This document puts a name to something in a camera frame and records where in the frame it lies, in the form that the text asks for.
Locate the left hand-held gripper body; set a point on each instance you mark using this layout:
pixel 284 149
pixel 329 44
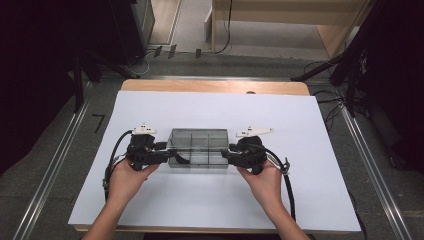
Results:
pixel 143 150

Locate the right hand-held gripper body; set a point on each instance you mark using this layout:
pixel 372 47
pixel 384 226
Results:
pixel 250 153

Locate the clear plastic compartment box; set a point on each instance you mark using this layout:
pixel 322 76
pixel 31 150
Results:
pixel 200 143

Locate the person's left hand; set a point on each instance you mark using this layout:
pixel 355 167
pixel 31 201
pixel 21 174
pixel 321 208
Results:
pixel 128 183

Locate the person's right hand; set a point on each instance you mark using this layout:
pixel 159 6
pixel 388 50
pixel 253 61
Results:
pixel 266 186

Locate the light wooden table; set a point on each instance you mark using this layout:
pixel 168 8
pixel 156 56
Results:
pixel 213 86

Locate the black stand legs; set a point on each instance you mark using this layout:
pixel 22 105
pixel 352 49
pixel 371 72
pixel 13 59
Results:
pixel 78 83
pixel 350 66

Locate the black cabinet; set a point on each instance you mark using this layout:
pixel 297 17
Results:
pixel 133 26

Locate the black curtain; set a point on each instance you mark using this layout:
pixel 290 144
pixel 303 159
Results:
pixel 400 66
pixel 33 66

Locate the light wooden bench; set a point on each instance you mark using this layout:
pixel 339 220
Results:
pixel 286 10

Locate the metal floor rail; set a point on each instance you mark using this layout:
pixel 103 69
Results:
pixel 50 173
pixel 373 166

